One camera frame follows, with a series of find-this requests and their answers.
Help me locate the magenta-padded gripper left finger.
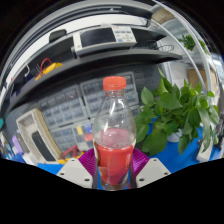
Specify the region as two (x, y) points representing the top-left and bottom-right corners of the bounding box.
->
(55, 147), (100, 190)

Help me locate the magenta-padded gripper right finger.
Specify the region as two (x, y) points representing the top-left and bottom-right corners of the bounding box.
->
(128, 147), (172, 190)

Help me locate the clear red-capped drink bottle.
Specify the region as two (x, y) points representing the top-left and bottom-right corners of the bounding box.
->
(91, 75), (138, 192)

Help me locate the grey small-parts drawer cabinet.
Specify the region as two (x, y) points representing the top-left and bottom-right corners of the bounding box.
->
(131, 104), (143, 118)
(49, 123), (78, 153)
(37, 84), (88, 129)
(79, 71), (140, 114)

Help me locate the black flat device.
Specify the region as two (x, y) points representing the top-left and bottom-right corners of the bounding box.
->
(30, 130), (56, 162)

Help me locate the white plastic block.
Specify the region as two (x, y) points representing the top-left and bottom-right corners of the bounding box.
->
(195, 139), (214, 163)

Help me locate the green potted plant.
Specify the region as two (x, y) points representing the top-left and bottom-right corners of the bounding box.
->
(134, 68), (221, 156)

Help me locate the white perforated tray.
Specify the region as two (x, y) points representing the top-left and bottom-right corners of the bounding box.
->
(15, 108), (63, 164)

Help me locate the purple bag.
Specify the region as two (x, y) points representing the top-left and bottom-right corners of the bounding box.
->
(11, 134), (25, 156)

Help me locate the black workbench shelf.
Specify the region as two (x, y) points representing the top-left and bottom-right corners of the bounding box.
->
(6, 49), (184, 113)

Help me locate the white shelf unit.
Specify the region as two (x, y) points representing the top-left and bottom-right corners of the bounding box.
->
(151, 6), (223, 101)

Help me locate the white bench oscilloscope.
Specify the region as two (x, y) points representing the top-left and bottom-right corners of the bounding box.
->
(72, 24), (138, 58)

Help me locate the black lamp head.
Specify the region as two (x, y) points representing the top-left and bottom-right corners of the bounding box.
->
(48, 29), (68, 44)

